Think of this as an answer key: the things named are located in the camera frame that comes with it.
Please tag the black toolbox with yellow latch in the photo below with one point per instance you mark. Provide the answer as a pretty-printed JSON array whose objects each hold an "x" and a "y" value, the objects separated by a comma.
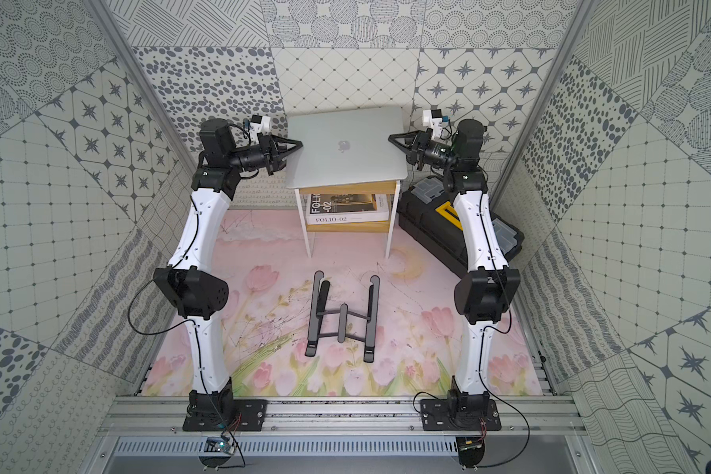
[{"x": 427, "y": 214}]

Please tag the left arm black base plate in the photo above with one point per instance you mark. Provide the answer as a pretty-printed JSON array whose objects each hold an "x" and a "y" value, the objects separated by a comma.
[{"x": 243, "y": 415}]

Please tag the white vented cable duct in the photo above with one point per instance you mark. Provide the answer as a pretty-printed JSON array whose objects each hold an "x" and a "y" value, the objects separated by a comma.
[{"x": 291, "y": 446}]

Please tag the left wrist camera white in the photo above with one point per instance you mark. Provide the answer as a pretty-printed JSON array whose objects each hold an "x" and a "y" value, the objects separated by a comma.
[{"x": 257, "y": 125}]

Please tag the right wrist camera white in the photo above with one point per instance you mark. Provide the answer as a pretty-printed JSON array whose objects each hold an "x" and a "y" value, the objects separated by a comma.
[{"x": 437, "y": 124}]

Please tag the Folio magazine book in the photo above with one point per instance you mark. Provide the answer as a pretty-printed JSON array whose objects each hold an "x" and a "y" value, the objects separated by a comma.
[{"x": 347, "y": 208}]

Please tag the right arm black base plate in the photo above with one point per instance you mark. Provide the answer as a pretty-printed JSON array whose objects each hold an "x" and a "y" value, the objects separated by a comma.
[{"x": 437, "y": 416}]

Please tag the left green circuit board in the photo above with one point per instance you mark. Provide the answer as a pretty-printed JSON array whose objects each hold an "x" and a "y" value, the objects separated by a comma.
[{"x": 220, "y": 446}]

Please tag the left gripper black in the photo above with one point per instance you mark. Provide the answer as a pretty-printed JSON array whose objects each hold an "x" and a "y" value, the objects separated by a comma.
[{"x": 273, "y": 151}]

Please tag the silver laptop computer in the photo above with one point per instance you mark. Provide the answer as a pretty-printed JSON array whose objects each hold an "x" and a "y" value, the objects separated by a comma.
[{"x": 346, "y": 147}]

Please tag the grey folding laptop stand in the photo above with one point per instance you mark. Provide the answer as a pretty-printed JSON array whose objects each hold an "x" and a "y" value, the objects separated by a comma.
[{"x": 318, "y": 311}]

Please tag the aluminium mounting rail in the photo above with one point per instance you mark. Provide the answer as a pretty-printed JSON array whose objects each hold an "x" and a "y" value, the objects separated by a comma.
[{"x": 365, "y": 416}]

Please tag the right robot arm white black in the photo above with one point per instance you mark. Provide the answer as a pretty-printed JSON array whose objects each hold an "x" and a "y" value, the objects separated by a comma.
[{"x": 485, "y": 291}]

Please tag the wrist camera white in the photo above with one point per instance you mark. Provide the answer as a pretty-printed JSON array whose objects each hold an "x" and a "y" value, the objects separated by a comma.
[
  {"x": 257, "y": 125},
  {"x": 437, "y": 124}
]

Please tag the pink floral table mat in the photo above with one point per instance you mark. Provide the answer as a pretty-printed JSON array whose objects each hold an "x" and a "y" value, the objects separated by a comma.
[{"x": 262, "y": 257}]

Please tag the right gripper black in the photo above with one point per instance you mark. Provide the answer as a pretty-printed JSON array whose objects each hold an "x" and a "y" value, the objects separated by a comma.
[{"x": 416, "y": 151}]

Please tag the wooden shelf with white frame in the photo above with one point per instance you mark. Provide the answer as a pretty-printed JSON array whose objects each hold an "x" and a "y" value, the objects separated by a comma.
[{"x": 389, "y": 188}]

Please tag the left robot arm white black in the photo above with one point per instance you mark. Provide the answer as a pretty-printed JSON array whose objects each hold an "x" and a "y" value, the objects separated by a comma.
[{"x": 231, "y": 154}]

